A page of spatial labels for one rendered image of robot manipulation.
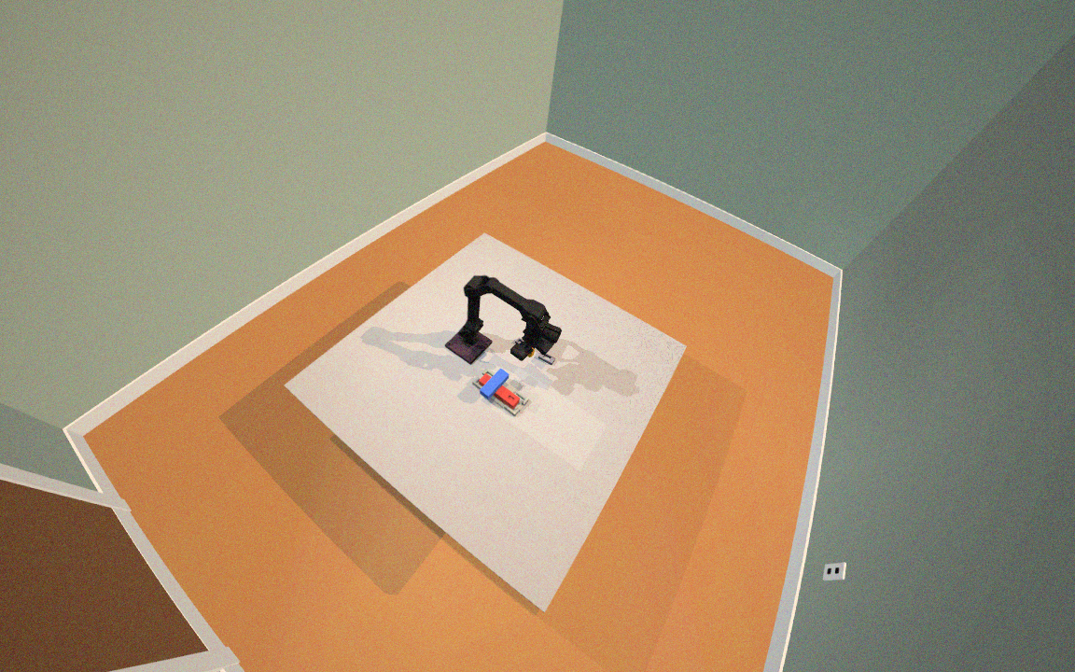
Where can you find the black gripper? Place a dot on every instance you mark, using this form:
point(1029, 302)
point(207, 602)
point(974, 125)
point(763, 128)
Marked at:
point(522, 349)

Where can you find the red bar with two rectangular sockets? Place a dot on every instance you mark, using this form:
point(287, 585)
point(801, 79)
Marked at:
point(502, 394)

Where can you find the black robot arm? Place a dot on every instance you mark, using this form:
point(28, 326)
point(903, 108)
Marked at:
point(532, 312)

